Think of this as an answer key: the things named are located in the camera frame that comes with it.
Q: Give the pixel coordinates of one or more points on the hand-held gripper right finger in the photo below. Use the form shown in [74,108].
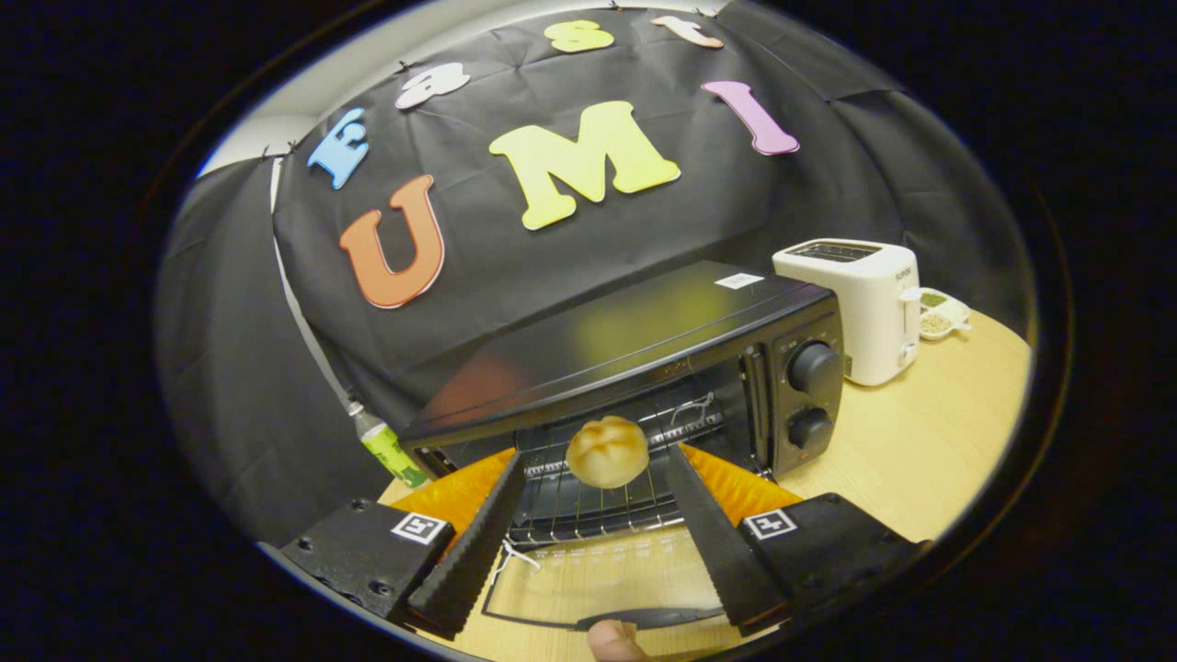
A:
[722,552]

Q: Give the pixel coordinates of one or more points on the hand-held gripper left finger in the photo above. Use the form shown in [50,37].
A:
[474,552]

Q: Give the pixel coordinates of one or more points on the round golden bread bun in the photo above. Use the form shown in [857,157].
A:
[607,452]

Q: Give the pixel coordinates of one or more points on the black toaster oven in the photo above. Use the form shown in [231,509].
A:
[644,322]

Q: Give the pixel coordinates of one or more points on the white bread toaster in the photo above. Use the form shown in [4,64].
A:
[864,313]

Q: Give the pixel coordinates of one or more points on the green label plastic bottle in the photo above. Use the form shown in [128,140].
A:
[391,450]

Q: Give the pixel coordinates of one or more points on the white divided snack dish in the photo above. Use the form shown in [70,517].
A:
[940,317]

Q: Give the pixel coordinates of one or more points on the black backdrop cloth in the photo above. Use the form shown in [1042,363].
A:
[644,230]

